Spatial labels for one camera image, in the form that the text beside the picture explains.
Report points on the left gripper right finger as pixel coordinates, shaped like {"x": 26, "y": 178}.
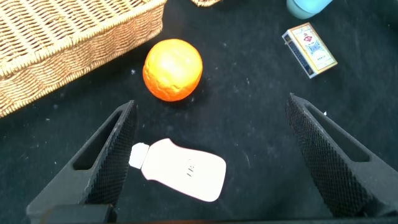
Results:
{"x": 351, "y": 186}

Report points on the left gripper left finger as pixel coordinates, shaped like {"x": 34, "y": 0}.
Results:
{"x": 68, "y": 193}

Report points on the pink plastic bottle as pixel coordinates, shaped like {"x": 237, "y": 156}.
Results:
{"x": 183, "y": 169}

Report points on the light blue plastic mug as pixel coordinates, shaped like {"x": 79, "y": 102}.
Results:
{"x": 304, "y": 7}

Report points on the wicker basket holding lotion bottle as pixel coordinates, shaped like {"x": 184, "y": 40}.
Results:
{"x": 62, "y": 37}

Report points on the wicker basket holding food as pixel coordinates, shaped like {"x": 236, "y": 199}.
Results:
{"x": 205, "y": 2}

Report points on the playing card box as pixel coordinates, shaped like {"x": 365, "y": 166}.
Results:
{"x": 314, "y": 48}

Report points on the orange fruit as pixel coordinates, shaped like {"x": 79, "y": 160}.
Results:
{"x": 172, "y": 70}

